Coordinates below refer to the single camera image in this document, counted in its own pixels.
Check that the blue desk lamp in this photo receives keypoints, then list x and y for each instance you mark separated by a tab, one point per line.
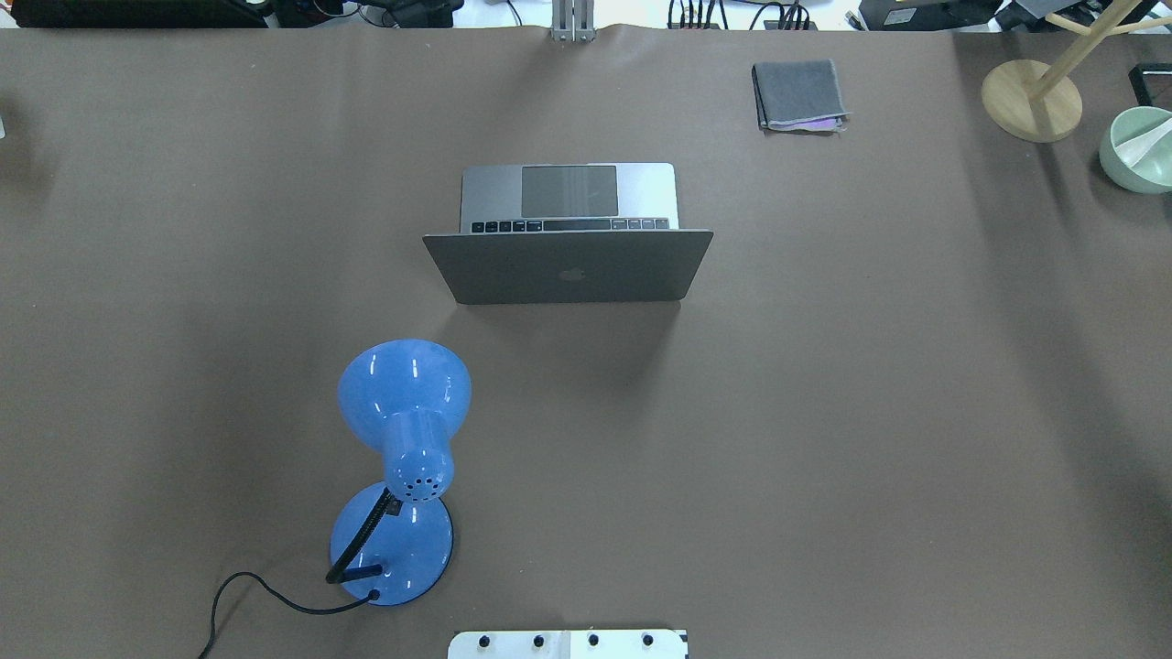
405	399

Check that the grey folded cloth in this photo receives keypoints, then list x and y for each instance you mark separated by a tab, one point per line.
798	96

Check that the wooden stand with round base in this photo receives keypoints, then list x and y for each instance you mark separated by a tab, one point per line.
1036	101

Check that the grey laptop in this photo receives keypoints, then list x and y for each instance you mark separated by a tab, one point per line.
603	232

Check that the green bowl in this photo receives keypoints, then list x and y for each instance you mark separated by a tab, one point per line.
1135	152

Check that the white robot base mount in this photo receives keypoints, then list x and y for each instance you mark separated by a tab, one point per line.
583	643

